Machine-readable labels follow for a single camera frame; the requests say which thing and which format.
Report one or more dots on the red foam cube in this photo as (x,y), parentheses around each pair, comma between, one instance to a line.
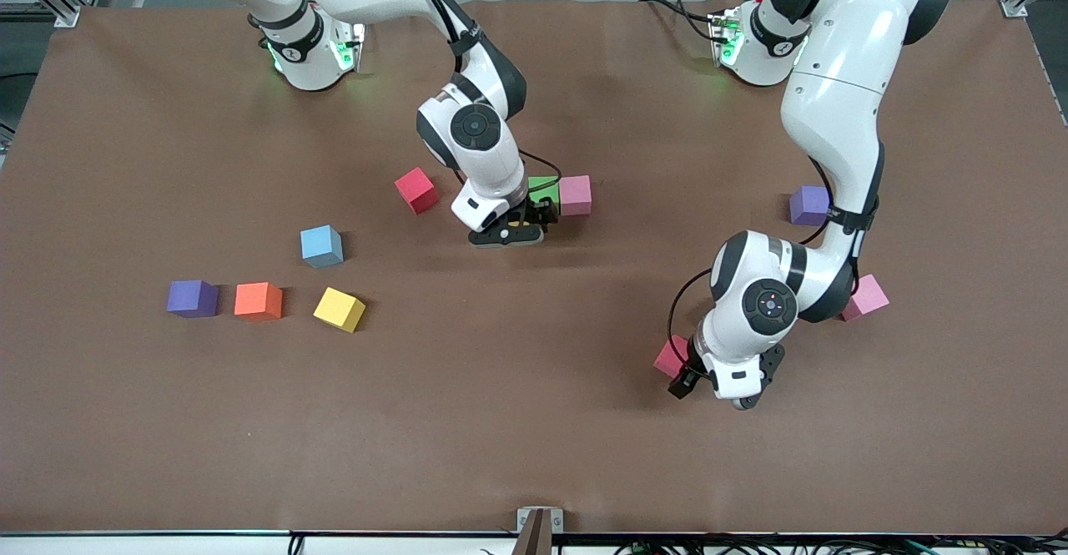
(670,356)
(415,189)

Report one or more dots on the pink foam cube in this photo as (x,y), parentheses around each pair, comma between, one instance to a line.
(869,296)
(576,196)

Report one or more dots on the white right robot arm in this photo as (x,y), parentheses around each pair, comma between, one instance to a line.
(476,129)

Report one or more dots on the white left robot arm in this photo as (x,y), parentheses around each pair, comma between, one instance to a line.
(843,79)

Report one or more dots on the blue foam cube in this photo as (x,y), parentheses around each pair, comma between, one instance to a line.
(321,244)

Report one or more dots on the purple foam cube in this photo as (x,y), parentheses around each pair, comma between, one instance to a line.
(806,204)
(190,297)

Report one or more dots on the orange foam cube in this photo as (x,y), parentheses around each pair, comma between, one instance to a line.
(257,300)

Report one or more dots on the green foam cube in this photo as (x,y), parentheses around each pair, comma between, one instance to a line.
(546,186)

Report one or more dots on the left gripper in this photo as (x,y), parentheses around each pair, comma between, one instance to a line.
(689,376)

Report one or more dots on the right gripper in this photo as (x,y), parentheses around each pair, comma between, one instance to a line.
(541,209)

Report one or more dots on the brown table mat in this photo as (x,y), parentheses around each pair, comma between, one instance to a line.
(534,438)

